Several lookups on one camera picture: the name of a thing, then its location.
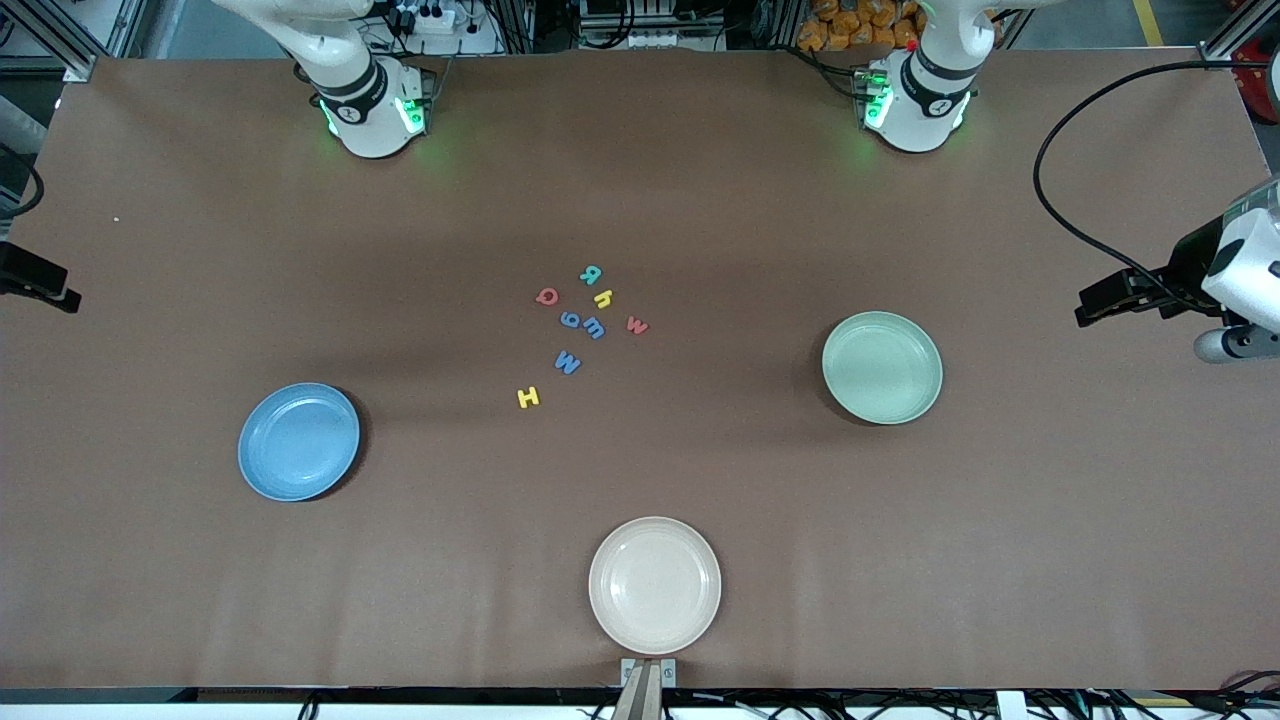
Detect green plate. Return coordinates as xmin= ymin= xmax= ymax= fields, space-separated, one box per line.
xmin=821 ymin=311 xmax=944 ymax=426

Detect beige plate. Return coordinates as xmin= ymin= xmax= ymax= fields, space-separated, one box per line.
xmin=588 ymin=516 xmax=723 ymax=657

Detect blue plate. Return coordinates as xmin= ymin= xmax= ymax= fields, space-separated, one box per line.
xmin=237 ymin=382 xmax=361 ymax=503

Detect red object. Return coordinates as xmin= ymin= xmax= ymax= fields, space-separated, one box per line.
xmin=1232 ymin=40 xmax=1280 ymax=96

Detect orange packets pile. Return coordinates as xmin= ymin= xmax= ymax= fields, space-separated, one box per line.
xmin=797 ymin=0 xmax=926 ymax=53

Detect white power strip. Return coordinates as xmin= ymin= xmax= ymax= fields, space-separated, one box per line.
xmin=385 ymin=0 xmax=459 ymax=36

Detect aluminium frame profile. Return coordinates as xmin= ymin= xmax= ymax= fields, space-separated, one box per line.
xmin=1200 ymin=0 xmax=1280 ymax=71
xmin=20 ymin=0 xmax=101 ymax=83

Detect black floor cables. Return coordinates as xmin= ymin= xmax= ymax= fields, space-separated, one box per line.
xmin=1030 ymin=670 xmax=1280 ymax=720

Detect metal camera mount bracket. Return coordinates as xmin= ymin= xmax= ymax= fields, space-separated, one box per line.
xmin=620 ymin=657 xmax=677 ymax=720

